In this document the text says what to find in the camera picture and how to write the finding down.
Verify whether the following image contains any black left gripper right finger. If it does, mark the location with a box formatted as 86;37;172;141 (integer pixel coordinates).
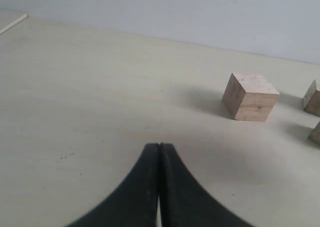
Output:
159;143;251;227

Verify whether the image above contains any third largest wooden cube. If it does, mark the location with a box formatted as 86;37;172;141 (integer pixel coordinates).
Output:
308;122;320;145

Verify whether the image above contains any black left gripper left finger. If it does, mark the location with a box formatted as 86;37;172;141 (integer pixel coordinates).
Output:
69;143;160;227

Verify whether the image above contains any smallest wooden cube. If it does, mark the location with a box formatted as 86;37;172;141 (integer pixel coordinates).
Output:
302;79;320;116

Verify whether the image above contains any thin white stick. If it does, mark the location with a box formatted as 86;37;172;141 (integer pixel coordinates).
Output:
0;14;28;35

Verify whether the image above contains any second largest wooden cube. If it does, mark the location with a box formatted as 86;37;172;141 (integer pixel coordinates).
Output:
222;72;280;122

